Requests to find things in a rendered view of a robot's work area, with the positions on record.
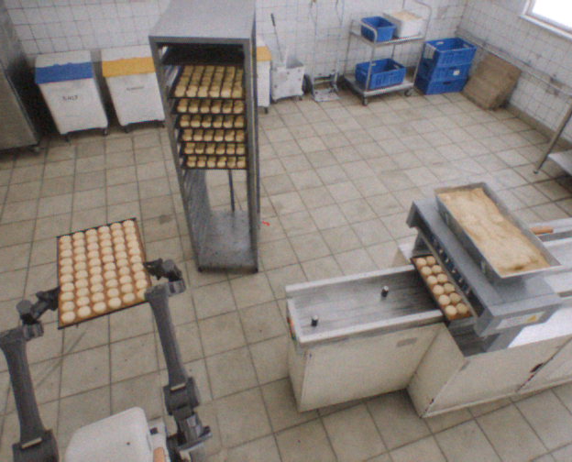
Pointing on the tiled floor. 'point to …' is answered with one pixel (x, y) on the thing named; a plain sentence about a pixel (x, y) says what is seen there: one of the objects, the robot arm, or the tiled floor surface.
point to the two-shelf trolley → (391, 59)
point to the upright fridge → (5, 86)
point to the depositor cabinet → (473, 381)
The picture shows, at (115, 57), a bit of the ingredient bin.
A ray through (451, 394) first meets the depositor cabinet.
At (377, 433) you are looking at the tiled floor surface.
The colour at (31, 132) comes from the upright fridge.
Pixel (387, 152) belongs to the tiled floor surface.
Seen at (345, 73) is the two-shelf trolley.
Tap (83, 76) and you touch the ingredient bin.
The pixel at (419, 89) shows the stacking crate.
